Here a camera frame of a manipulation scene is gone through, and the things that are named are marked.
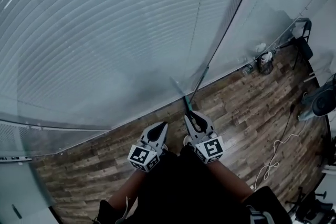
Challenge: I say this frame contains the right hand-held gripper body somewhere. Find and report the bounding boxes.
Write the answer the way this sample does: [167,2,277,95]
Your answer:
[188,131,227,165]

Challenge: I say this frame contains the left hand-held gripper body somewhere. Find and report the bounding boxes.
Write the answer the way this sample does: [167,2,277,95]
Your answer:
[127,137,169,173]

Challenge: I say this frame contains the teal broom with metal handle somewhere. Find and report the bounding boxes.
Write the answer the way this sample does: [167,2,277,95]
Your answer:
[183,64,211,115]

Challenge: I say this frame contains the person's right forearm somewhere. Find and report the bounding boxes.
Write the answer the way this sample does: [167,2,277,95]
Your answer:
[208,161,255,202]

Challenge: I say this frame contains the person's left forearm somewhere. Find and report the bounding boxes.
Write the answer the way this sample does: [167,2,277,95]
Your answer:
[108,168,148,212]

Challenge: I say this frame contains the person's black clothed body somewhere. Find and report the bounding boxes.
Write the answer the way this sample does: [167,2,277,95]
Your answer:
[93,144,292,224]

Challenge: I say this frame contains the clear plastic bottle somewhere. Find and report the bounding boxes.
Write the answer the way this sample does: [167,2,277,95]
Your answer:
[241,62,257,76]

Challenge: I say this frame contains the black mesh trash bin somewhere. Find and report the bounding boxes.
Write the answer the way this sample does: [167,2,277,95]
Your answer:
[257,50,276,76]

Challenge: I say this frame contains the white window blinds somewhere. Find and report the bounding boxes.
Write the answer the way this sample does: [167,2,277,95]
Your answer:
[0,0,262,131]

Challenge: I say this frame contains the grey floor fan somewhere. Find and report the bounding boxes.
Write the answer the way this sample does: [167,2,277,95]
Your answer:
[297,80,336,122]

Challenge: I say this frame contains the black office chair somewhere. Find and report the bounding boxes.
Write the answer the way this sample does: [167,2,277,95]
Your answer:
[285,185,336,224]

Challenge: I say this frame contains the grey glass door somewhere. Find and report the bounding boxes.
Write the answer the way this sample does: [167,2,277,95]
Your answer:
[0,158,57,224]

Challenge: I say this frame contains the black folding chair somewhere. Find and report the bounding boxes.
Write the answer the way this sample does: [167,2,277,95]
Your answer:
[278,17,314,71]

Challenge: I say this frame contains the white power cable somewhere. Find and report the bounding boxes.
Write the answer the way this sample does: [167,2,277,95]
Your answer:
[254,117,308,190]

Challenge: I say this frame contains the black power cable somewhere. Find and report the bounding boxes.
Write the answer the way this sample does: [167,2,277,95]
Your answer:
[277,103,297,145]

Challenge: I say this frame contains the metal door handle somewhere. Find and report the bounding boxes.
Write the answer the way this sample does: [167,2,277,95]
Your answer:
[11,203,23,220]

